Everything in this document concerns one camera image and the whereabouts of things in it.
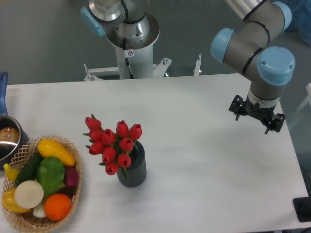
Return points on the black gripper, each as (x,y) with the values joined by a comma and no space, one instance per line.
(266,115)

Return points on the red tulip bouquet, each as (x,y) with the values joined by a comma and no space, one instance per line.
(114,147)

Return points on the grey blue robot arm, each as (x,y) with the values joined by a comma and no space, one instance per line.
(132,31)

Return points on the dark grey ribbed vase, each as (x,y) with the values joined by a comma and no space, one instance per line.
(135,174)

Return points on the black device at table edge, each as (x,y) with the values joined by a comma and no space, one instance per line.
(302,208)

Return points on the blue plastic bag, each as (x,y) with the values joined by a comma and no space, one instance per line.
(301,19)

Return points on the purple onion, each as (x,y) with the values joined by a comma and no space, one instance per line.
(71,177)

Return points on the yellow squash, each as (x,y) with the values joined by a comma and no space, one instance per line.
(50,148)

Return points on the green lettuce leaf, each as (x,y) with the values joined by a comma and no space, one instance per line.
(50,175)

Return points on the orange fruit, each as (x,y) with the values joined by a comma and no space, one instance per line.
(57,206)

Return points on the dark green cucumber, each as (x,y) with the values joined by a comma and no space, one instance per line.
(29,170)

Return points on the woven wicker basket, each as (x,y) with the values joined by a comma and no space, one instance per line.
(27,222)

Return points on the yellow banana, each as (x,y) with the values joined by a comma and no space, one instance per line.
(10,173)

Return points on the yellow bell pepper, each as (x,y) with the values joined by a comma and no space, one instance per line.
(9,203)

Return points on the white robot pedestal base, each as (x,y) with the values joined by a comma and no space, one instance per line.
(134,64)

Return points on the blue handled saucepan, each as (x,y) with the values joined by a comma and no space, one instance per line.
(12,135)

